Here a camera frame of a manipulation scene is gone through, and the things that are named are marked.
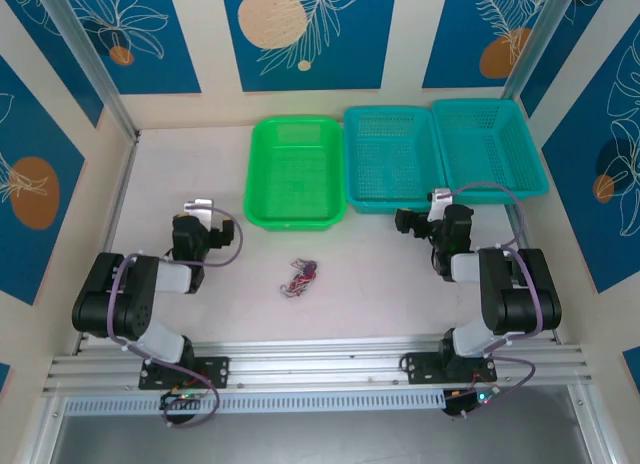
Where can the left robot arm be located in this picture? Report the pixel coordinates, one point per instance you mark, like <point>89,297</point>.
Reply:
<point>135,284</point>

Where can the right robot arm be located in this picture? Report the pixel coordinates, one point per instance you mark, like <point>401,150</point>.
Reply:
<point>520,294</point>

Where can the teal plastic basket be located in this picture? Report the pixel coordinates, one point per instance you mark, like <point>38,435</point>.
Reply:
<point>392,159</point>
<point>487,144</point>

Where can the green plastic basket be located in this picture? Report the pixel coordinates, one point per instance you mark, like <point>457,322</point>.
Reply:
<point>295,174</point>

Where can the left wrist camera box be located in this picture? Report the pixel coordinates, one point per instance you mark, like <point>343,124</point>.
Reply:
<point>197,207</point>

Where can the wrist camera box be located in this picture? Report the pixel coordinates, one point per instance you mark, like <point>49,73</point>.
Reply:
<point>440,199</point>
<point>197,207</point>

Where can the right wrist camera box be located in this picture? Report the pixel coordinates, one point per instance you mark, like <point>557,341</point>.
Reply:
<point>440,199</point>

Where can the blue floral wall panel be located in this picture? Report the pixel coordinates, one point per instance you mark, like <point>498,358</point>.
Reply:
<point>565,59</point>
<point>340,59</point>
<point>65,69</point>
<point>585,224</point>
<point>30,124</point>
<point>460,44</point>
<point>165,59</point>

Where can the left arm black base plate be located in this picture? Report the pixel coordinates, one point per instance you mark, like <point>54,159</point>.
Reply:
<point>215,371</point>

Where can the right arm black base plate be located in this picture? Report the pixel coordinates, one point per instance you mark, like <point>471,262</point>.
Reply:
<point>422,368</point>

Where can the aluminium rail frame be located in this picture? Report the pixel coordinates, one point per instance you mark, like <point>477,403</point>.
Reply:
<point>325,364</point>

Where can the aluminium frame post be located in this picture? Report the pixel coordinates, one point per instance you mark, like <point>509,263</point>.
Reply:
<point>535,39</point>
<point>90,59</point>

